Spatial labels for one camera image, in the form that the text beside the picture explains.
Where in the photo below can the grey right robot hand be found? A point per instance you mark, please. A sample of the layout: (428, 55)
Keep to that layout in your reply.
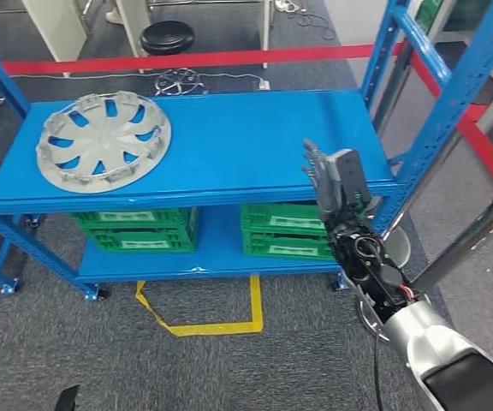
(326, 187)

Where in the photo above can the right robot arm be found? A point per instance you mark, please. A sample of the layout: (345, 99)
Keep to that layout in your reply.
(422, 340)

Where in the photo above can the blue metal shelf rack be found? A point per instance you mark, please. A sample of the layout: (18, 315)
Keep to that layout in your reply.
(229, 142)

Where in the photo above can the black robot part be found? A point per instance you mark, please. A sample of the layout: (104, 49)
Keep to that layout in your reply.
(67, 400)

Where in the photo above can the white power strip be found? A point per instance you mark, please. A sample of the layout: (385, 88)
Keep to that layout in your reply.
(264, 85)

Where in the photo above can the dark grey metal bar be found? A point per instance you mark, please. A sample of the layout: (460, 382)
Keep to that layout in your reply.
(465, 248)
(392, 85)

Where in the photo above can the yellow floor tape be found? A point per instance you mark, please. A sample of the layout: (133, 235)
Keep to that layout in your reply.
(256, 300)

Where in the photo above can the green box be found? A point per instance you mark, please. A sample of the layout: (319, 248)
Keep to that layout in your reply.
(428, 14)

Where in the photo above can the red floor tape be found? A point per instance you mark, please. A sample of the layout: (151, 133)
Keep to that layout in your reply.
(186, 58)

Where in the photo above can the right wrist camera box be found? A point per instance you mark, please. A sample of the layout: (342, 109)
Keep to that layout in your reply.
(351, 176)

